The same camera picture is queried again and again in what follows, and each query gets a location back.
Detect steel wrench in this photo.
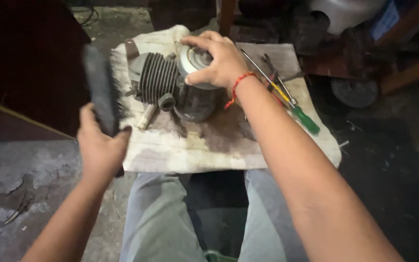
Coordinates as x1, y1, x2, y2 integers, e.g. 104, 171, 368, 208
261, 53, 299, 106

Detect dark wooden cabinet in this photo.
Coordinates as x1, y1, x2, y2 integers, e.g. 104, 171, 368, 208
0, 0, 92, 142

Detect brown wooden post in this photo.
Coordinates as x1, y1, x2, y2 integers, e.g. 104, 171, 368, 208
218, 0, 238, 37

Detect person's right hand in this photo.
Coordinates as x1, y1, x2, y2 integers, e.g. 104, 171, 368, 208
180, 31, 251, 90

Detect red thread wristband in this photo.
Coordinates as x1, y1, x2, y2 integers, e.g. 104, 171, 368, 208
224, 72, 258, 110

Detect grey cardboard sheet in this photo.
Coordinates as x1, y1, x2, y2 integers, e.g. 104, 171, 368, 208
236, 42, 303, 81

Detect green plastic object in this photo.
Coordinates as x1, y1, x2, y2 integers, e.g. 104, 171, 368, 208
204, 250, 238, 262

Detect person's grey trousers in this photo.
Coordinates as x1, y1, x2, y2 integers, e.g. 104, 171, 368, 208
119, 169, 310, 262

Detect person's left hand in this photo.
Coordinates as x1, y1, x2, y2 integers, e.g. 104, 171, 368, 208
77, 103, 132, 178

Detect green handled screwdriver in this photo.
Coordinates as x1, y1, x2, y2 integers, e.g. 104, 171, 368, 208
241, 49, 321, 134

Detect black bristle brush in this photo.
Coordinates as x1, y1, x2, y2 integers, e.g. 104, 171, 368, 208
82, 44, 132, 178

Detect stained white cloth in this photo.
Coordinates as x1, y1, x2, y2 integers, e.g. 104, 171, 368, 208
109, 25, 342, 174

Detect small finned engine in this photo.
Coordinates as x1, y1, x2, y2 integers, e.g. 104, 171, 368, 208
125, 44, 220, 130

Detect black cable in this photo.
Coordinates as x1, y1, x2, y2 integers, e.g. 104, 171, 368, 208
71, 5, 99, 27

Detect cluttered machine with wheel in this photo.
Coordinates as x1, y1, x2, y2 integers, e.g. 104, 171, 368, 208
229, 0, 419, 109

